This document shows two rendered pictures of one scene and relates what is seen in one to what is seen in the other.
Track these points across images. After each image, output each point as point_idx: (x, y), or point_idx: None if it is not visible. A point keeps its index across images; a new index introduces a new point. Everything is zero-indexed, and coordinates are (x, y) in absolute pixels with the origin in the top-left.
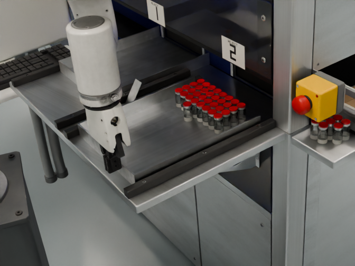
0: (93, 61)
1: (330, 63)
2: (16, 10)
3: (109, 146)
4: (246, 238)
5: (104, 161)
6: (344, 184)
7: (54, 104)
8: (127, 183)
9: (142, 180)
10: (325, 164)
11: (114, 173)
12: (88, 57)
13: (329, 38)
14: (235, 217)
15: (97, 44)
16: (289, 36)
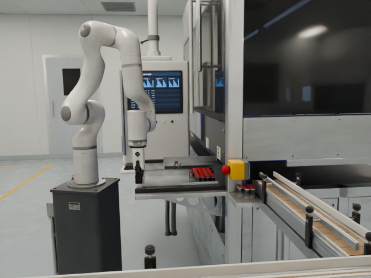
0: (132, 123)
1: (255, 160)
2: (164, 142)
3: (133, 165)
4: None
5: None
6: (272, 245)
7: (147, 169)
8: None
9: (145, 188)
10: (256, 223)
11: (141, 187)
12: (130, 122)
13: (254, 145)
14: (218, 254)
15: (134, 116)
16: (227, 137)
